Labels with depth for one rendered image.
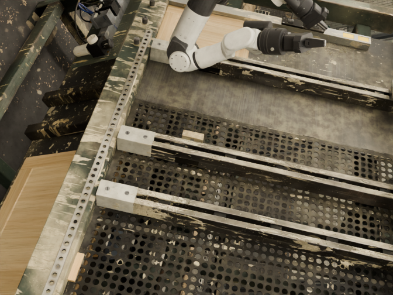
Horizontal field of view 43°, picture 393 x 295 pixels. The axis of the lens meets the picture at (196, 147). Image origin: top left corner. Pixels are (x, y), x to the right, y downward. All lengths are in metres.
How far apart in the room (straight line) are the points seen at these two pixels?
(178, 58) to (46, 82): 1.31
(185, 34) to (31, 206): 0.94
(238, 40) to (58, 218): 0.82
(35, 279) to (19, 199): 0.72
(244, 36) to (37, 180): 1.08
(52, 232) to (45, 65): 1.54
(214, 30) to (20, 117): 1.13
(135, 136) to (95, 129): 0.15
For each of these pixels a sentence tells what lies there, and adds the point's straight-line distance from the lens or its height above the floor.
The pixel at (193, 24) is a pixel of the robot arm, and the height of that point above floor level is 1.23.
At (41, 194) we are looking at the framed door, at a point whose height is 0.45.
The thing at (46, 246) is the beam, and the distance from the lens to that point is 1.58.
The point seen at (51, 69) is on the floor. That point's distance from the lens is 3.00.
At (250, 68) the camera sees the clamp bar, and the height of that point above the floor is 1.28.
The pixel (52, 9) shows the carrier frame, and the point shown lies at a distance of 2.87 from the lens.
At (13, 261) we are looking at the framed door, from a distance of 2.01.
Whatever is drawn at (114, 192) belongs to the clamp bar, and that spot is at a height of 0.97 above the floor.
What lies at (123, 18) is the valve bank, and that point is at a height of 0.75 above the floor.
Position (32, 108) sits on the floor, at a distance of 2.82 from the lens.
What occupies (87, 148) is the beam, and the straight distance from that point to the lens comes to 1.76.
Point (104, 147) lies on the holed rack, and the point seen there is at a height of 0.88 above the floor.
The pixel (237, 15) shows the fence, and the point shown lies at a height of 1.18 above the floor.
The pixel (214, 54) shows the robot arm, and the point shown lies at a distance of 1.76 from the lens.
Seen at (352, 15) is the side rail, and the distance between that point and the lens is 2.64.
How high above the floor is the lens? 1.90
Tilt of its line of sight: 25 degrees down
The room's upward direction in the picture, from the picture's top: 82 degrees clockwise
